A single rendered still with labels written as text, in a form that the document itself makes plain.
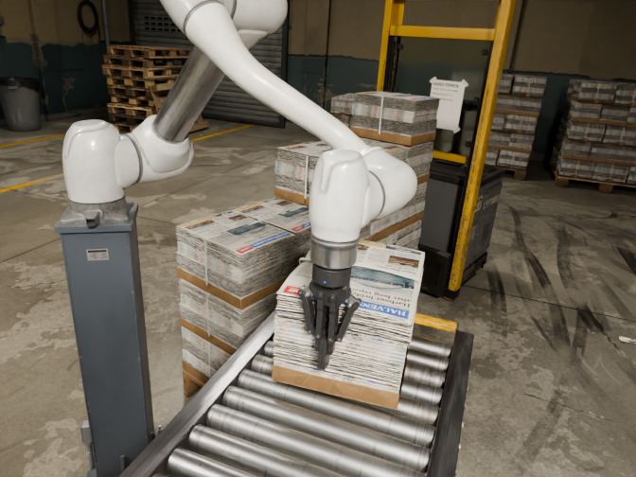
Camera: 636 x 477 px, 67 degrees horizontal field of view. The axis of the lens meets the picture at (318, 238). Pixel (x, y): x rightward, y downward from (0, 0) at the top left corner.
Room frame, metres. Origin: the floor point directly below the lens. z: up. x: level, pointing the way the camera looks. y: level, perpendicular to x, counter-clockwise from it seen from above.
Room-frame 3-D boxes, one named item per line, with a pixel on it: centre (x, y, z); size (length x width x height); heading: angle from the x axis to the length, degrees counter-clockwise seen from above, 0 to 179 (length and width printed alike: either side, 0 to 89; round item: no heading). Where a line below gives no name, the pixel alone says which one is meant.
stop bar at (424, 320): (1.22, -0.20, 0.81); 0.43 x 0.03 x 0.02; 71
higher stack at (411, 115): (2.66, -0.37, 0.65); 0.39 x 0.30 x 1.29; 53
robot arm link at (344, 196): (0.84, -0.04, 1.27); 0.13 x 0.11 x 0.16; 141
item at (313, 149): (2.19, -0.02, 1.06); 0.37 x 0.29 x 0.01; 55
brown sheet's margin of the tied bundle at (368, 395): (0.92, -0.07, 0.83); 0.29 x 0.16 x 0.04; 76
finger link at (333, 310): (0.83, -0.04, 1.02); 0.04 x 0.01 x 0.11; 161
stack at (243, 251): (2.08, 0.06, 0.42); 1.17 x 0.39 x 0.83; 143
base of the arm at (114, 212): (1.34, 0.66, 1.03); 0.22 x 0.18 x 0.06; 16
